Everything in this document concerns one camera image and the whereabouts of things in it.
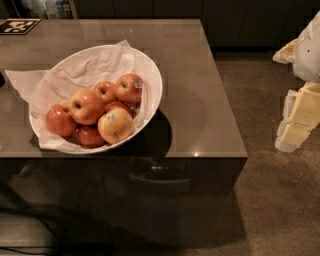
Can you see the red apple with white sticker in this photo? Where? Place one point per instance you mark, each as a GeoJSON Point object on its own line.
{"type": "Point", "coordinates": [129, 88]}

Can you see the small red apple back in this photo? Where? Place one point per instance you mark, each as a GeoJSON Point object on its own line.
{"type": "Point", "coordinates": [107, 90]}

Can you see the grey glass table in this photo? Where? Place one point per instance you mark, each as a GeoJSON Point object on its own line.
{"type": "Point", "coordinates": [172, 185]}

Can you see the white paper liner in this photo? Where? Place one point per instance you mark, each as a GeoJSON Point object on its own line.
{"type": "Point", "coordinates": [83, 68]}

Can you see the red apple bottom front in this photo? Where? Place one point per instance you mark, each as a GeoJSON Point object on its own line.
{"type": "Point", "coordinates": [90, 137]}

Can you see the red apple hidden centre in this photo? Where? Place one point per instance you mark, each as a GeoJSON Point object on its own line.
{"type": "Point", "coordinates": [116, 104]}

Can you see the black white fiducial marker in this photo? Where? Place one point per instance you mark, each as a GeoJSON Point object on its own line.
{"type": "Point", "coordinates": [17, 26]}

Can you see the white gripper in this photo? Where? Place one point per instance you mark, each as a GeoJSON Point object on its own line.
{"type": "Point", "coordinates": [308, 55]}

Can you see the yellow apple with sticker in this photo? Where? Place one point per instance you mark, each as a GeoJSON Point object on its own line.
{"type": "Point", "coordinates": [116, 125]}

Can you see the large red yellow apple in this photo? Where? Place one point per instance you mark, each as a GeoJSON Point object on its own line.
{"type": "Point", "coordinates": [86, 106]}

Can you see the red apple far left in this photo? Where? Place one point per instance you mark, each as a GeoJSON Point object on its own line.
{"type": "Point", "coordinates": [59, 120]}

